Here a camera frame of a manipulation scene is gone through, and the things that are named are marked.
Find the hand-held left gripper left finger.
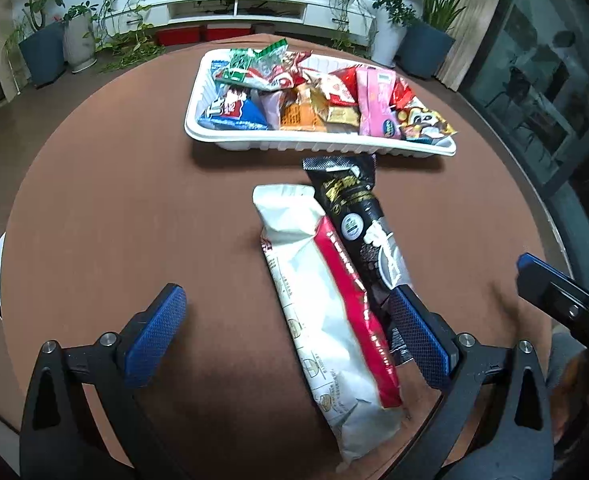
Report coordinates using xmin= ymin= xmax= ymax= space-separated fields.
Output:
xmin=19 ymin=282 xmax=188 ymax=480

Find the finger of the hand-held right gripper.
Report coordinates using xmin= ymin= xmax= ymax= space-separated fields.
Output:
xmin=517 ymin=253 xmax=589 ymax=338

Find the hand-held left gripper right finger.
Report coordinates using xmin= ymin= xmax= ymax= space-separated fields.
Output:
xmin=387 ymin=285 xmax=557 ymax=480

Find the white and red snack packet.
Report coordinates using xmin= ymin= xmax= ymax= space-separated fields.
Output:
xmin=252 ymin=184 xmax=406 ymax=463

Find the black snack packet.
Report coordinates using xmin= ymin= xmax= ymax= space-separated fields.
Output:
xmin=303 ymin=155 xmax=415 ymax=366

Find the white plastic tray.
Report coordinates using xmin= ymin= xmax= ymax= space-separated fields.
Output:
xmin=184 ymin=49 xmax=457 ymax=157

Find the pink snack packet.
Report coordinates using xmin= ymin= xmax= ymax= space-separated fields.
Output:
xmin=357 ymin=66 xmax=405 ymax=138

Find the gold snack packet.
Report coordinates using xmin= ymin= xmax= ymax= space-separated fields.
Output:
xmin=307 ymin=72 xmax=361 ymax=133

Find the orange snack packet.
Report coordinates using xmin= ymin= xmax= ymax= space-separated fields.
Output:
xmin=279 ymin=85 xmax=327 ymax=132

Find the red chocolate ball packet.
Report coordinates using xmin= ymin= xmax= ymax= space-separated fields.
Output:
xmin=324 ymin=66 xmax=417 ymax=111

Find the green and red snack packet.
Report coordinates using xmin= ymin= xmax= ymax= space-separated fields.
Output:
xmin=217 ymin=39 xmax=288 ymax=86

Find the small red white snack packet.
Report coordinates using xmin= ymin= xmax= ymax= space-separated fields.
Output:
xmin=264 ymin=52 xmax=312 ymax=92

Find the cartoon print snack packet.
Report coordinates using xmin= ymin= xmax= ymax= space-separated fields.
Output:
xmin=397 ymin=97 xmax=459 ymax=147

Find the glass sliding door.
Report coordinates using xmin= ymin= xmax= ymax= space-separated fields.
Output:
xmin=461 ymin=0 xmax=589 ymax=291

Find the blue snack packet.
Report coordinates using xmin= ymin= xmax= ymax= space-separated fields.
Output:
xmin=197 ymin=87 xmax=270 ymax=132

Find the beige curtain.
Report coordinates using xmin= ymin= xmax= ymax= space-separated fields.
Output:
xmin=434 ymin=0 xmax=512 ymax=92

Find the broad leaf plant blue pot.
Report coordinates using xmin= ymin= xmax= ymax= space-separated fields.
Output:
xmin=399 ymin=0 xmax=515 ymax=81

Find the bushy plant in white pot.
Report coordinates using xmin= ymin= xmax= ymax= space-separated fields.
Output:
xmin=369 ymin=0 xmax=417 ymax=68

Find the small plant in pale pot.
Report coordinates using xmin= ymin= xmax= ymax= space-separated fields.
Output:
xmin=63 ymin=2 xmax=99 ymax=70

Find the red storage box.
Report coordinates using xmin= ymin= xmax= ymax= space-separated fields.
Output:
xmin=155 ymin=27 xmax=202 ymax=47
xmin=204 ymin=25 xmax=252 ymax=42

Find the tall plant in dark pot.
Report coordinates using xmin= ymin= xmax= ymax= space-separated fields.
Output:
xmin=2 ymin=0 xmax=68 ymax=88

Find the white television cabinet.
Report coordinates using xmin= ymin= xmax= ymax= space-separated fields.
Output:
xmin=102 ymin=0 xmax=377 ymax=48

